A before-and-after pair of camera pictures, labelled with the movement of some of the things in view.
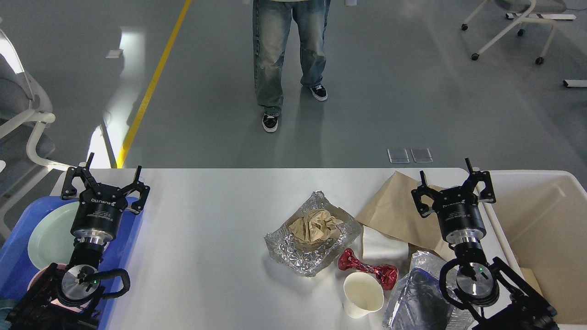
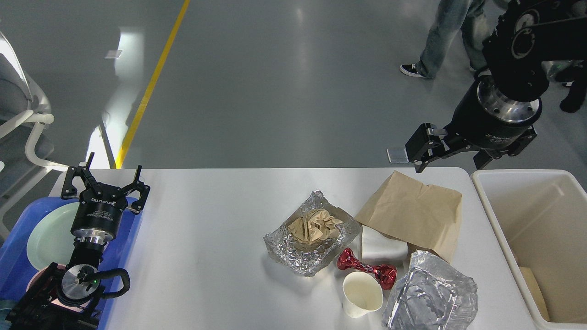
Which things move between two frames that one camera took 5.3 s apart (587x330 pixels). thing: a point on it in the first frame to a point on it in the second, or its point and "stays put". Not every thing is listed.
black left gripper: (100, 207) stays put
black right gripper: (461, 220) to (486, 119)
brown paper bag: (393, 209) stays put
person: (272, 22) to (468, 17)
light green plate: (52, 242) stays put
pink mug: (55, 302) stays put
